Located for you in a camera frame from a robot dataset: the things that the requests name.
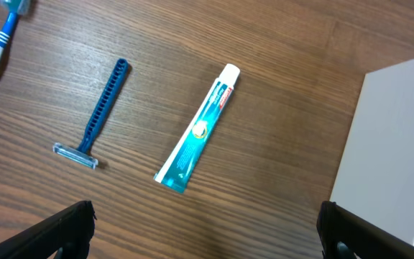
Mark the white cardboard box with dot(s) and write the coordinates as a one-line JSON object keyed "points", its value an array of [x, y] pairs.
{"points": [[375, 179]]}

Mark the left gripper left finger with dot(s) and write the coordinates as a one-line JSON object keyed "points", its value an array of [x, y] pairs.
{"points": [[66, 234]]}

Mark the teal toothpaste tube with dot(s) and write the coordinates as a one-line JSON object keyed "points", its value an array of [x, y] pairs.
{"points": [[176, 171]]}

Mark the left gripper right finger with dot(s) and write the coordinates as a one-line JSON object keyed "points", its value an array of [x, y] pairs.
{"points": [[345, 235]]}

